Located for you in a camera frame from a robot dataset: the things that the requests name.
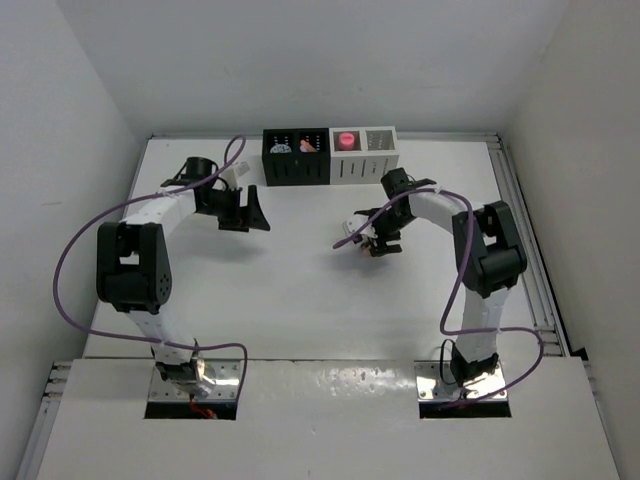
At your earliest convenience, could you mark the pink crayon tube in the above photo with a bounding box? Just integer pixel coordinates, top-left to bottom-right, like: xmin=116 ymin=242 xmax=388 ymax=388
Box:
xmin=336 ymin=131 xmax=356 ymax=151

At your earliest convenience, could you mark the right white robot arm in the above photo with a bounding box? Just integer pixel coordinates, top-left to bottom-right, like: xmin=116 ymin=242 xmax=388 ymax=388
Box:
xmin=344 ymin=168 xmax=528 ymax=387

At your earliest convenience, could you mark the blue cap glue stick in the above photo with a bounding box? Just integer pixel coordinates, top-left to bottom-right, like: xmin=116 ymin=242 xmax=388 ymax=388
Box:
xmin=269 ymin=144 xmax=292 ymax=154

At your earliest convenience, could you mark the orange cap marker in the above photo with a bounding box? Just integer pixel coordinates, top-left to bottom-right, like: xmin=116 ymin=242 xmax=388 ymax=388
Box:
xmin=300 ymin=140 xmax=316 ymax=153

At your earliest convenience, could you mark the left aluminium frame rail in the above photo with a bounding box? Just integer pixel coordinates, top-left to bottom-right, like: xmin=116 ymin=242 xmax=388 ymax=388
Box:
xmin=16 ymin=361 xmax=72 ymax=480

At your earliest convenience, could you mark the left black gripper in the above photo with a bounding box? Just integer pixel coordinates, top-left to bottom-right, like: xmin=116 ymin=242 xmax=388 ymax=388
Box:
xmin=198 ymin=184 xmax=268 ymax=232

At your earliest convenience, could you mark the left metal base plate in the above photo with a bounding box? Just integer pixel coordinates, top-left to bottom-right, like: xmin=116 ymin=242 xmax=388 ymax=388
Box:
xmin=148 ymin=359 xmax=240 ymax=403

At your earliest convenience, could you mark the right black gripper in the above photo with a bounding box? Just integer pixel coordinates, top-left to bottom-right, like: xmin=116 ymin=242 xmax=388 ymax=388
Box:
xmin=364 ymin=207 xmax=416 ymax=257

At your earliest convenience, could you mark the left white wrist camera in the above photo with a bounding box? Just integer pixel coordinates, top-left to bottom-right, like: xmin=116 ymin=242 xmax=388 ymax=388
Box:
xmin=220 ymin=161 xmax=250 ymax=189

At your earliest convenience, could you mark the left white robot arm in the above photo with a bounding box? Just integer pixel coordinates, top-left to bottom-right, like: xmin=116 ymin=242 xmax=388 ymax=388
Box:
xmin=96 ymin=157 xmax=270 ymax=398

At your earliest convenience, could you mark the black slotted container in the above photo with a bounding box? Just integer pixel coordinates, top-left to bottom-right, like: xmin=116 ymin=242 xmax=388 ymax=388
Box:
xmin=262 ymin=128 xmax=330 ymax=186

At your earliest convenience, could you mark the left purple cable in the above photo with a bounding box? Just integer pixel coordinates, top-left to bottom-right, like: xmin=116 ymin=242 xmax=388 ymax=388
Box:
xmin=52 ymin=135 xmax=249 ymax=391

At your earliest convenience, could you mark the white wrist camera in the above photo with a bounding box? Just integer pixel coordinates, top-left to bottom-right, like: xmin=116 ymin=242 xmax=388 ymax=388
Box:
xmin=343 ymin=215 xmax=377 ymax=244
xmin=220 ymin=161 xmax=250 ymax=189

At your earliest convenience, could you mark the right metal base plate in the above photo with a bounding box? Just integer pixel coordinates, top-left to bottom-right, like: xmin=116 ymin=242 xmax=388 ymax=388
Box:
xmin=414 ymin=360 xmax=507 ymax=403

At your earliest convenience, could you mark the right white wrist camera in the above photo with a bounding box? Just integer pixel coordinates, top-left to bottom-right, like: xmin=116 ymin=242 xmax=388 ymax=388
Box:
xmin=343 ymin=215 xmax=377 ymax=244

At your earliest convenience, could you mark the right aluminium frame rail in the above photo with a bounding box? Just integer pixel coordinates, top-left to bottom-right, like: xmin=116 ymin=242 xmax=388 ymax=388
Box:
xmin=487 ymin=135 xmax=571 ymax=357

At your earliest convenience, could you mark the metal base plate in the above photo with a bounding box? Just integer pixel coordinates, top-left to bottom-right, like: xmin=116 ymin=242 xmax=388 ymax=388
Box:
xmin=148 ymin=359 xmax=240 ymax=403
xmin=414 ymin=360 xmax=507 ymax=403

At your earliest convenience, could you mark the aluminium frame rail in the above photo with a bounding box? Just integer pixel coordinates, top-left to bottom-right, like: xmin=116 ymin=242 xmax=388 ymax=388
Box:
xmin=487 ymin=135 xmax=571 ymax=357
xmin=16 ymin=361 xmax=72 ymax=480

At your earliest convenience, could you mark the white slotted container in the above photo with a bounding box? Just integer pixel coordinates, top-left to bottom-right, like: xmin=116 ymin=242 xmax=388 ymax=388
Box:
xmin=329 ymin=126 xmax=400 ymax=185

